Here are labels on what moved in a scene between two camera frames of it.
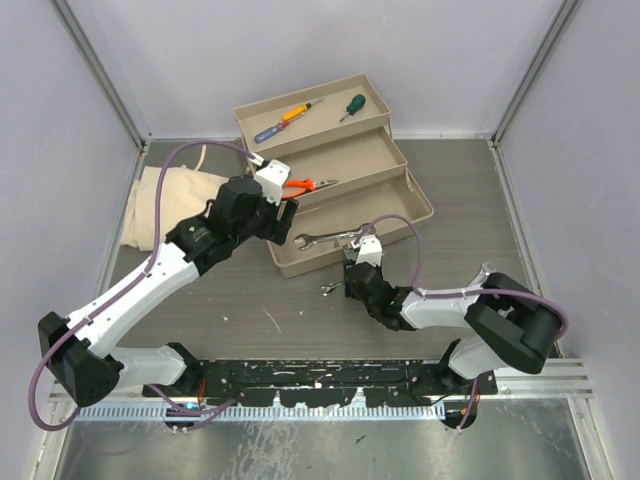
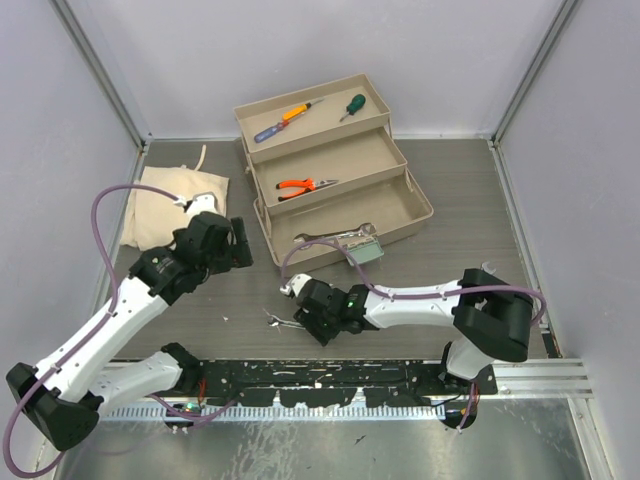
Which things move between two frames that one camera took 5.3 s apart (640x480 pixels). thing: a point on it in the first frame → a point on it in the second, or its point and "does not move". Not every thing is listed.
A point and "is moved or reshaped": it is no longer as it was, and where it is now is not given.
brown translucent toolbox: [348, 180] does not move
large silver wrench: [309, 241] does not move
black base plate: [332, 383] does not move
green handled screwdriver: [358, 102] does not move
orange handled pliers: [293, 188] does not move
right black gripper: [349, 291] → [308, 320]
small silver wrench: [325, 290] is moved or reshaped
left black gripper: [272, 229] → [238, 253]
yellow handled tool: [300, 109] does not move
